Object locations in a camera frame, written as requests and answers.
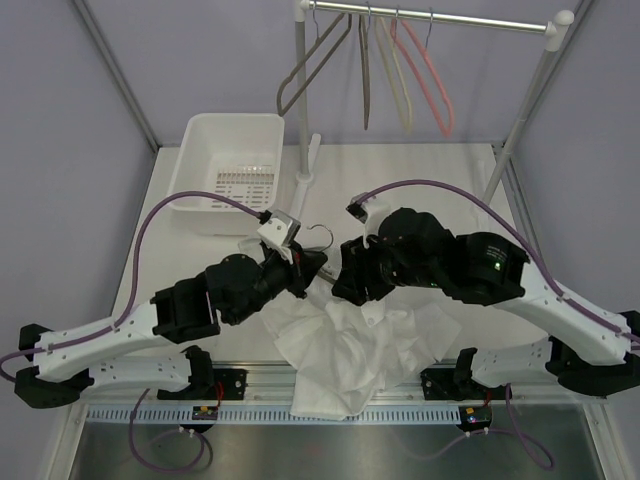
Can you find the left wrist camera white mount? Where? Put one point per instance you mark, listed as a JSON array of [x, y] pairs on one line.
[[278, 231]]

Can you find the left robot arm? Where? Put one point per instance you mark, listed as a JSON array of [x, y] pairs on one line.
[[153, 347]]

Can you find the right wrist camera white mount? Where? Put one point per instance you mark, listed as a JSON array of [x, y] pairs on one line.
[[371, 213]]

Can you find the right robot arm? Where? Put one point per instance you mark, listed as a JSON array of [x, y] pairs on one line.
[[587, 349]]

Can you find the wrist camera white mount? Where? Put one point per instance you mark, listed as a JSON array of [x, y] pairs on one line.
[[371, 213], [278, 231]]

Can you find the aluminium rail with cable duct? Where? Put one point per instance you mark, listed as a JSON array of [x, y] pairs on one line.
[[276, 396]]

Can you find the clothes rack metal white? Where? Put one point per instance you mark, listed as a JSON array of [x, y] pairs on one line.
[[322, 26]]

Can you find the white shirt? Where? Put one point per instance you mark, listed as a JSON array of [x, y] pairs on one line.
[[354, 351]]

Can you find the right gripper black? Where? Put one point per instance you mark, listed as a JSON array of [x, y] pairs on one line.
[[357, 270]]

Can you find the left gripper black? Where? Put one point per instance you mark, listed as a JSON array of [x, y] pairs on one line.
[[300, 276]]

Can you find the white plastic basket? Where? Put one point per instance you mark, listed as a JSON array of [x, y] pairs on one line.
[[235, 155]]

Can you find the cream hanger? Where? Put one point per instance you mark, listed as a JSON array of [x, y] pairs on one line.
[[394, 74]]

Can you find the left enclosure frame post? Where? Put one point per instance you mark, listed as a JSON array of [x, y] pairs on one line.
[[98, 39]]

